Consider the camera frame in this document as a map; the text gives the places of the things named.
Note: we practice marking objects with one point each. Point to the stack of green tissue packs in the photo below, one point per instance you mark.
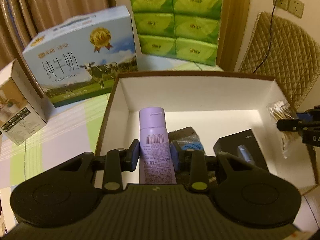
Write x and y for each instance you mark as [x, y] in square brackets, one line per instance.
[175, 22]

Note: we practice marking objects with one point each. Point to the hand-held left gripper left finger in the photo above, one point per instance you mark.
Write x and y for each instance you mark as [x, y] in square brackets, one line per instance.
[135, 155]

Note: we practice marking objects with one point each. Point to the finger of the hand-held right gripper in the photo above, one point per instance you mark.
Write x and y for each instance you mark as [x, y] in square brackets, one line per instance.
[306, 115]
[290, 125]

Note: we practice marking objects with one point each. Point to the beige wall socket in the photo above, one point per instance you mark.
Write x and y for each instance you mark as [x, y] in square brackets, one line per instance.
[296, 6]
[281, 0]

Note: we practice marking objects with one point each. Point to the black product box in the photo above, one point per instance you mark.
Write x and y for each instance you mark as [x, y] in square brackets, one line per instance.
[226, 142]

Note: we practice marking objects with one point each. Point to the brown pleated curtain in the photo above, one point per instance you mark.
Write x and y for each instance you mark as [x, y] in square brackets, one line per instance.
[50, 5]

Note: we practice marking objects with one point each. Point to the striped knitted pouch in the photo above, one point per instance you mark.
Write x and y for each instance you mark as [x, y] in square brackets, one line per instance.
[190, 140]

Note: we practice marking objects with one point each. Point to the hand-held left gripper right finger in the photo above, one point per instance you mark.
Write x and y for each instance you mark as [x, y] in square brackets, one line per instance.
[174, 156]

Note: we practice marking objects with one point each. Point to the small white product box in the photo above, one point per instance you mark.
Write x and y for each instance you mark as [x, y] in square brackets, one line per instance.
[17, 100]

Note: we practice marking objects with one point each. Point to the purple tube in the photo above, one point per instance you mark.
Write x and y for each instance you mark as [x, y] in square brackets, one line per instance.
[155, 130]

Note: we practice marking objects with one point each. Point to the blue milk carton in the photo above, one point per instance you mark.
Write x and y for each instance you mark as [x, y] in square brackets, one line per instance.
[75, 55]

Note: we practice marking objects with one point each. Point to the cotton swab bag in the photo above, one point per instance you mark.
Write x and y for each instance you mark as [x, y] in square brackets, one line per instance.
[280, 110]

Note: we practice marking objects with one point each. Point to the brown cardboard box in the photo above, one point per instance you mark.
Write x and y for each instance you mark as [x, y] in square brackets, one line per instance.
[200, 95]

